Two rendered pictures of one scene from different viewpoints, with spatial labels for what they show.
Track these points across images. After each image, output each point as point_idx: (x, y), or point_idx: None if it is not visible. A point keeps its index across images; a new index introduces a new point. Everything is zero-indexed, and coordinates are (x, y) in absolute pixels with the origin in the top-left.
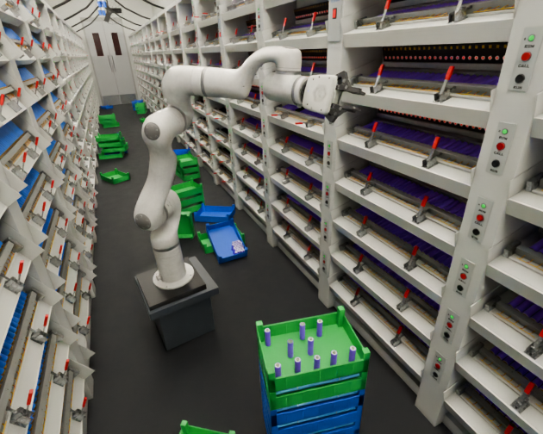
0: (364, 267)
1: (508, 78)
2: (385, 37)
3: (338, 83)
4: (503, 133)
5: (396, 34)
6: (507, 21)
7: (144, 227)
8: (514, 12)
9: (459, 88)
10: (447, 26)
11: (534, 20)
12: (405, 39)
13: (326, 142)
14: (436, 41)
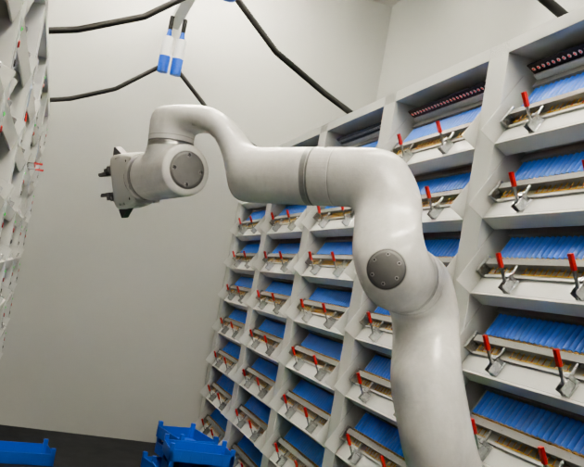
0: None
1: None
2: None
3: (114, 160)
4: None
5: None
6: (3, 92)
7: None
8: (6, 87)
9: None
10: None
11: (5, 98)
12: None
13: None
14: None
